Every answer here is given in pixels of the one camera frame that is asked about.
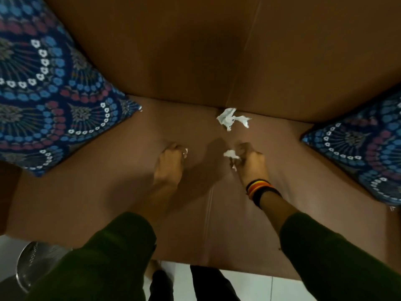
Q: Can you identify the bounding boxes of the person's right hand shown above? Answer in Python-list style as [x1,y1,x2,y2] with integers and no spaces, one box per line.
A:
[230,142,270,187]

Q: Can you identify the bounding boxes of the person's left hand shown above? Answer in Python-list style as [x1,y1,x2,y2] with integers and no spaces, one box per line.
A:
[153,142,188,187]

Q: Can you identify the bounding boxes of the torn white paper piece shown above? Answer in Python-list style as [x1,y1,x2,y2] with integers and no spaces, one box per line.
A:
[223,149,241,172]

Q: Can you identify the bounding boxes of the person's right forearm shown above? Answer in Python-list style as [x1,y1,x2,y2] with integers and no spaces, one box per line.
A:
[251,188,401,301]

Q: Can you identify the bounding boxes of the person's left forearm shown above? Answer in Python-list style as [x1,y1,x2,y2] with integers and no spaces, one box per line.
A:
[25,180,179,301]

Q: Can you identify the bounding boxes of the crumpled white paper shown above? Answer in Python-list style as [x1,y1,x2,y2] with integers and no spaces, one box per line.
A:
[216,108,252,132]

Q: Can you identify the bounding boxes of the large brown cardboard box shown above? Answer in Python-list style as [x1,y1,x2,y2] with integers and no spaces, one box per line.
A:
[0,0,401,281]

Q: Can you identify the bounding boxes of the striped wristbands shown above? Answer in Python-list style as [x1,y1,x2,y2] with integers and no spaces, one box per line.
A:
[245,179,282,208]

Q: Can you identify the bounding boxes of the person's legs in black trousers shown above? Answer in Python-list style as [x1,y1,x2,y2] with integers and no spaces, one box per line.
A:
[145,259,242,301]

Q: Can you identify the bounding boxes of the blue patterned fabric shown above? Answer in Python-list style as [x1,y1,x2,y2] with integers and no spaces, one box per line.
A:
[0,0,143,178]

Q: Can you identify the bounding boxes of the round metal stool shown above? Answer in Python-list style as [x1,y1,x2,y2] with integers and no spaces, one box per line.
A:
[16,241,73,293]

